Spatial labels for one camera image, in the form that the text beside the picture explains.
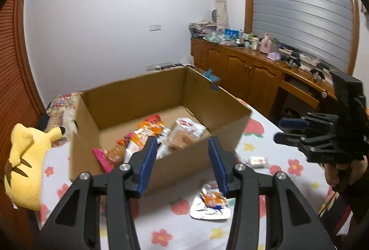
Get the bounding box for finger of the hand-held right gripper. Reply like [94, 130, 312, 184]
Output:
[281, 113, 338, 131]
[274, 132, 338, 152]

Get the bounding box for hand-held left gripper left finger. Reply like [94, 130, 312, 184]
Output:
[36, 135, 159, 250]

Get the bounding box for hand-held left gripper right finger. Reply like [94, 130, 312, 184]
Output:
[208, 136, 335, 250]

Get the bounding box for copper foil snack packet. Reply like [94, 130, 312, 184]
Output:
[107, 137, 130, 165]

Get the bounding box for orange snack packet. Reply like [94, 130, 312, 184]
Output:
[135, 114, 165, 138]

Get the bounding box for clear sesame bar packet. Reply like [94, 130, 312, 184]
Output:
[169, 129, 202, 150]

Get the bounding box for silver packet with orange print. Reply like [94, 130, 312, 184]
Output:
[189, 183, 231, 220]

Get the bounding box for white and red snack packet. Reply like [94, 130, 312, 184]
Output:
[173, 117, 206, 135]

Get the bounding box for brown cardboard box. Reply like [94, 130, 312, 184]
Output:
[69, 66, 253, 196]

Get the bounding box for person's right forearm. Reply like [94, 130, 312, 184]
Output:
[317, 184, 369, 242]

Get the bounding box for person's right hand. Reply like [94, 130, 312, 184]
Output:
[324, 159, 368, 191]

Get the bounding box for crumpled silver snack packet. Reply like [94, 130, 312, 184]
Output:
[157, 127, 173, 158]

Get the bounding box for wooden desk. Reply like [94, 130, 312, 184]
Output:
[278, 62, 338, 109]

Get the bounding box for small white packet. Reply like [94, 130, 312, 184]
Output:
[248, 156, 270, 168]

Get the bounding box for pink snack packet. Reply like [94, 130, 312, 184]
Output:
[92, 148, 114, 173]

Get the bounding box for black gadget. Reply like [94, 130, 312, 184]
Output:
[288, 51, 302, 69]
[311, 62, 332, 80]

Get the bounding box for wooden cabinet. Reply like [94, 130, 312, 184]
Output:
[190, 37, 284, 118]

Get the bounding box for pink bottle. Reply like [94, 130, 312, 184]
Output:
[259, 33, 273, 53]

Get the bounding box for small blue toy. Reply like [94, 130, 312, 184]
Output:
[202, 68, 221, 86]

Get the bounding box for row of small bottles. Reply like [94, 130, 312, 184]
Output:
[236, 31, 260, 50]

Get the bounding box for floral pillow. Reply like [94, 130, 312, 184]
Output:
[46, 93, 83, 147]

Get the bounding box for blue box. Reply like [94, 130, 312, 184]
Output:
[224, 28, 243, 39]

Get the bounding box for green patterned papers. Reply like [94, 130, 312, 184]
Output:
[203, 31, 238, 46]

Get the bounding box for grey window blind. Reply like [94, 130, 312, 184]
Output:
[251, 0, 355, 72]

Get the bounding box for yellow plush toy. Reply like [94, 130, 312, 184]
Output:
[4, 123, 66, 211]

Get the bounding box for stack of magazines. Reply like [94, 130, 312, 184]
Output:
[189, 20, 217, 37]

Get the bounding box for wooden slatted wardrobe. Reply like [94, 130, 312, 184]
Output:
[0, 0, 47, 239]

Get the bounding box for white wall socket strip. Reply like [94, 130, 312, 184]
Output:
[146, 62, 188, 70]

